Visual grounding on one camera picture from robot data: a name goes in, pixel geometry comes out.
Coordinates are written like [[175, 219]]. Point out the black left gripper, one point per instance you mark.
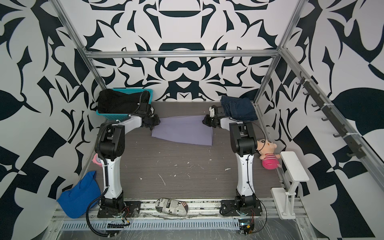
[[158, 121]]

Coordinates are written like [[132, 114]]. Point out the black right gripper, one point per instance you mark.
[[207, 122]]

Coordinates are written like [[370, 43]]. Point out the lilac skirt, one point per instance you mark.
[[184, 129]]

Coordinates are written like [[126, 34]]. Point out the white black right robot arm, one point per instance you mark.
[[244, 145]]

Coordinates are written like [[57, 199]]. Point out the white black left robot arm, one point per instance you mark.
[[110, 146]]

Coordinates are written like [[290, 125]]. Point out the teal plastic basket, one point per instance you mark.
[[127, 91]]

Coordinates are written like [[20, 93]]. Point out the black garment in basket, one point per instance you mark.
[[113, 102]]

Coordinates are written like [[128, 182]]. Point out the pink alarm clock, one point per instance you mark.
[[96, 160]]

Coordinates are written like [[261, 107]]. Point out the plush doll toy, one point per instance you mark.
[[266, 149]]

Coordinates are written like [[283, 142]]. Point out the newspaper print shoe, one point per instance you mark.
[[172, 207]]

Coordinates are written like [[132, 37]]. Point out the white stand rack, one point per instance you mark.
[[285, 199]]

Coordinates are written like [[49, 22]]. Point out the green circuit board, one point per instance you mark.
[[246, 226]]

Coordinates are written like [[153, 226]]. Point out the blue cap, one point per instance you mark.
[[75, 201]]

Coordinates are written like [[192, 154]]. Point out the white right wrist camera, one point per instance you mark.
[[213, 111]]

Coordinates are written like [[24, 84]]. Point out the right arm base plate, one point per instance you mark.
[[230, 208]]

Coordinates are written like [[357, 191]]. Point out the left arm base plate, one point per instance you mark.
[[128, 209]]

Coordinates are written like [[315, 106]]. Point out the aluminium cage frame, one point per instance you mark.
[[371, 162]]

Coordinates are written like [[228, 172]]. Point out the white cable duct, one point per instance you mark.
[[188, 224]]

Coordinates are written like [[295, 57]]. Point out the black wall hook rail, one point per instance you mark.
[[333, 115]]

